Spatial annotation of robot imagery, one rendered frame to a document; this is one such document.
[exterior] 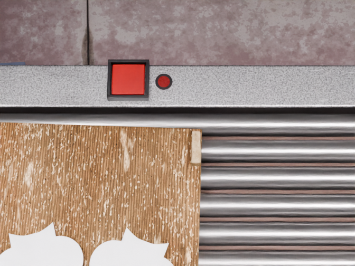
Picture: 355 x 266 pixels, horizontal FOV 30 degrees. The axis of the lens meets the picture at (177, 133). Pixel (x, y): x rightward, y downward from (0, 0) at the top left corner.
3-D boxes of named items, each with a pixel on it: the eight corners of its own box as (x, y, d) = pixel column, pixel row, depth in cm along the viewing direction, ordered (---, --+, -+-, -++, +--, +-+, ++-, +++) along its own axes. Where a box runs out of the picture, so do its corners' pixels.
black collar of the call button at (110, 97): (109, 62, 124) (108, 59, 122) (149, 62, 124) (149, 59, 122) (107, 101, 122) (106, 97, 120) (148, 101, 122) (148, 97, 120)
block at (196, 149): (191, 134, 118) (191, 130, 115) (201, 134, 118) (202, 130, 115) (190, 167, 116) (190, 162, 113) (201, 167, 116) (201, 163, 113)
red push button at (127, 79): (113, 66, 124) (112, 63, 122) (145, 66, 124) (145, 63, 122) (112, 96, 122) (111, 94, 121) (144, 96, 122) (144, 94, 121)
